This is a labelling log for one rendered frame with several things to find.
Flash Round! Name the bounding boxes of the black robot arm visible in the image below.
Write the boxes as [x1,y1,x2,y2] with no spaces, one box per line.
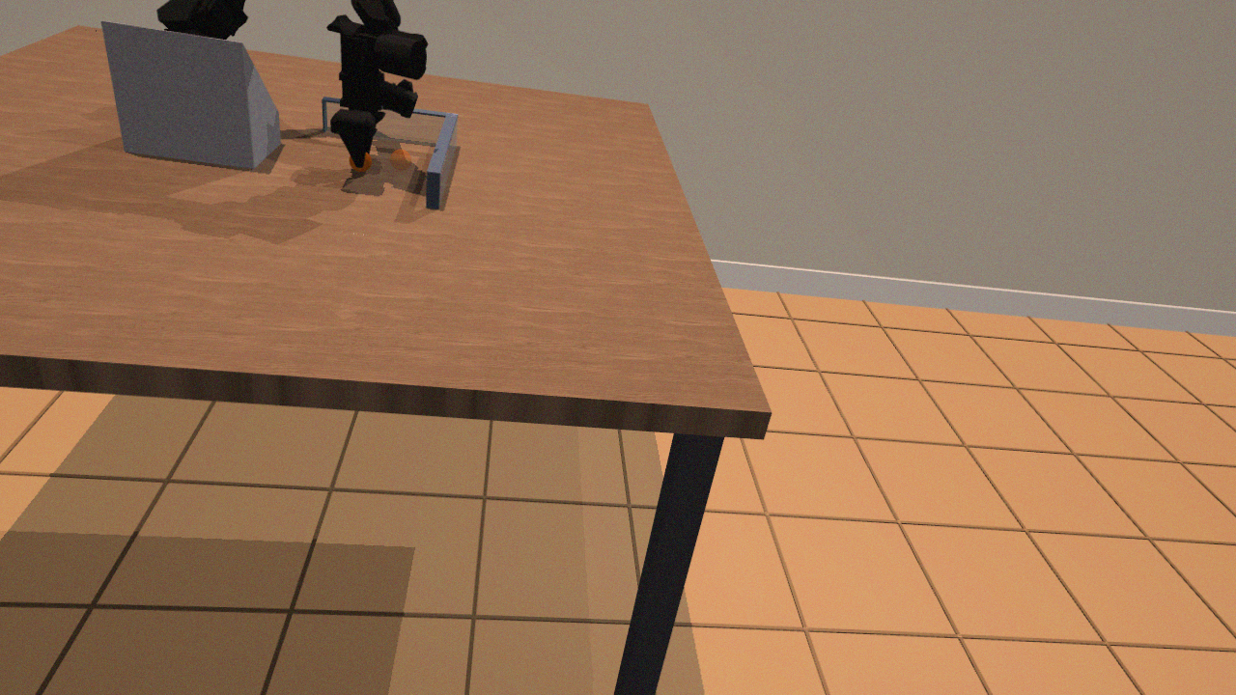
[156,0,428,119]

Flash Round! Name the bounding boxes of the clear glass corner walls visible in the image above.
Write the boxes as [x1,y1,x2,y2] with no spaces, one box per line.
[324,101,459,207]

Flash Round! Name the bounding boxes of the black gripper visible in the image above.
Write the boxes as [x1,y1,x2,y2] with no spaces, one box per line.
[330,66,386,168]

